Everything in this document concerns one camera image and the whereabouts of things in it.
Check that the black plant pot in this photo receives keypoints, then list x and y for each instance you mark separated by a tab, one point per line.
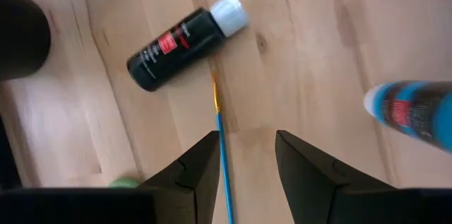
21	33

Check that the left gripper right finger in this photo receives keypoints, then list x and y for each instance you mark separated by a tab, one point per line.
307	181

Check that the thin blue paintbrush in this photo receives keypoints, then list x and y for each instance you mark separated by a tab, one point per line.
223	153

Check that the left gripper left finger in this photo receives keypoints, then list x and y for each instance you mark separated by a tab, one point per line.
192	188

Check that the black paint bottle white cap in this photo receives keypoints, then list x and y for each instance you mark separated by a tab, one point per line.
176	51

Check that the blue paint bottle white cap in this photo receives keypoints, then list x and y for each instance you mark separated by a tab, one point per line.
423	118

